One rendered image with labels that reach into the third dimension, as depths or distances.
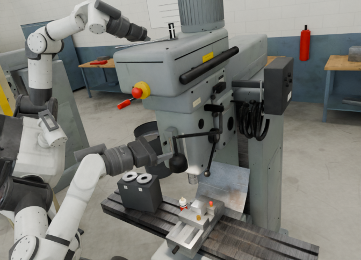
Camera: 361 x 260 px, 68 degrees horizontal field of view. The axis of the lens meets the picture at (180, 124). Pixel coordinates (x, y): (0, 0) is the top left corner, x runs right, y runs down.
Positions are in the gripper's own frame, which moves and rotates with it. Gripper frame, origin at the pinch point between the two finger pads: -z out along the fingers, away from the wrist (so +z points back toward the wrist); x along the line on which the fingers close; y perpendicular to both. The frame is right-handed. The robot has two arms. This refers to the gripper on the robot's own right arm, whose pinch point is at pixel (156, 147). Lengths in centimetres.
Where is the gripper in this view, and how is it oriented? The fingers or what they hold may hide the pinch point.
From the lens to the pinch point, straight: 94.5
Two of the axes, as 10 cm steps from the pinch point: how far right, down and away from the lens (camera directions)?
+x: -5.4, -6.0, 5.9
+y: -1.5, 7.6, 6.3
